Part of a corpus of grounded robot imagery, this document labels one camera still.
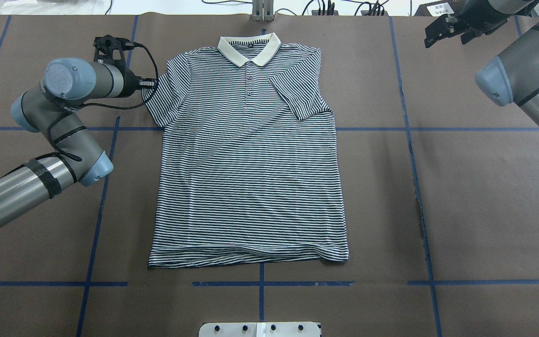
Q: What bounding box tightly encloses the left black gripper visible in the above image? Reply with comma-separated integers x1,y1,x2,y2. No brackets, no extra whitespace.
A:
93,36,135,71

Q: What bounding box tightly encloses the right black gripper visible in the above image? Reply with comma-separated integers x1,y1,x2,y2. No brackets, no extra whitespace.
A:
425,8,500,48

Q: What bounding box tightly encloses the blue white striped polo shirt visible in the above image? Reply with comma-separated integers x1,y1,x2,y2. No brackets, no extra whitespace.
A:
146,33,350,269

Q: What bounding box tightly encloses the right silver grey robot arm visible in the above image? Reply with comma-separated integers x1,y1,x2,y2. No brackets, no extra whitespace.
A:
425,0,539,126

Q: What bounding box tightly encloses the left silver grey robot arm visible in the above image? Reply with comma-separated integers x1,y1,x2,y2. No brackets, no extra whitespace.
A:
0,36,140,250

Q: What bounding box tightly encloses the black box with label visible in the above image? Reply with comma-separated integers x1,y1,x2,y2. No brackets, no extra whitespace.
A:
413,0,464,17

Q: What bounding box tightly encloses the right grey USB hub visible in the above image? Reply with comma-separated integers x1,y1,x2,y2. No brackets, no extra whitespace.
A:
353,0,388,16

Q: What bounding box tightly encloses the grey usb hub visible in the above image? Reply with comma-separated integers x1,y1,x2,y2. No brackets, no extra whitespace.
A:
306,0,340,16
353,0,388,16

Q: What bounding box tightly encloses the clear plastic bag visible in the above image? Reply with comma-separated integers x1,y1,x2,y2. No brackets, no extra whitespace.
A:
0,0,114,15

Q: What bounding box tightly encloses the left grey USB hub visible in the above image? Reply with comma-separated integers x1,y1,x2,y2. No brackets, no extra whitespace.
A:
306,0,340,16

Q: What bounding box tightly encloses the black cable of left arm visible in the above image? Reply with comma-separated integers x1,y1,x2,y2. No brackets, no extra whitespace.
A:
47,42,160,162

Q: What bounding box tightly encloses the aluminium profile post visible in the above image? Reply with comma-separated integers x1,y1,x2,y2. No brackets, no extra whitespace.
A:
251,0,275,22

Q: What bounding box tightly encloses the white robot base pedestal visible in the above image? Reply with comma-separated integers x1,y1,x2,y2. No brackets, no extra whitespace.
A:
198,322,322,337

